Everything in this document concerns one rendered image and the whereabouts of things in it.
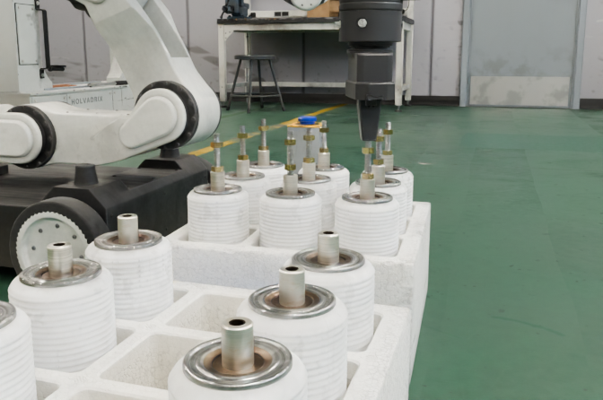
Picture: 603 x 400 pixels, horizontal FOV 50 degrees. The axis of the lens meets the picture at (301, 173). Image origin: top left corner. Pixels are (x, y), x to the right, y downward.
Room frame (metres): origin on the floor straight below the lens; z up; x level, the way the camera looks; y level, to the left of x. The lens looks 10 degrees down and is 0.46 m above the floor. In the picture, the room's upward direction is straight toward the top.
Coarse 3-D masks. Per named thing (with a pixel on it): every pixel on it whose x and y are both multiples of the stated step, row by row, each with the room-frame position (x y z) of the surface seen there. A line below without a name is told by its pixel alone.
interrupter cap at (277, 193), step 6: (270, 192) 0.97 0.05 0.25; (276, 192) 0.97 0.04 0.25; (282, 192) 0.98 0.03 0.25; (300, 192) 0.97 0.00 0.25; (306, 192) 0.96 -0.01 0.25; (312, 192) 0.96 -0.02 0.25; (276, 198) 0.93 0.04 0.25; (282, 198) 0.93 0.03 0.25; (288, 198) 0.93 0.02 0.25; (294, 198) 0.93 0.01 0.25; (300, 198) 0.93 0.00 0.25
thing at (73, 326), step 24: (24, 288) 0.56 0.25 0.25; (48, 288) 0.56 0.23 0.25; (72, 288) 0.56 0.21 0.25; (96, 288) 0.58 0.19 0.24; (48, 312) 0.55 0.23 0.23; (72, 312) 0.56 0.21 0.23; (96, 312) 0.58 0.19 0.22; (48, 336) 0.55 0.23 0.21; (72, 336) 0.56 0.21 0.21; (96, 336) 0.57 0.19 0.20; (48, 360) 0.55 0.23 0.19; (72, 360) 0.56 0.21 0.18; (96, 360) 0.57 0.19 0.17
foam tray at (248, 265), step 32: (416, 224) 1.05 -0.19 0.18; (192, 256) 0.92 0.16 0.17; (224, 256) 0.91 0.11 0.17; (256, 256) 0.90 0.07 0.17; (288, 256) 0.89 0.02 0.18; (416, 256) 0.89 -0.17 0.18; (256, 288) 0.90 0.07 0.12; (384, 288) 0.85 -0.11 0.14; (416, 288) 0.91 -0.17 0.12; (416, 320) 0.94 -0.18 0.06
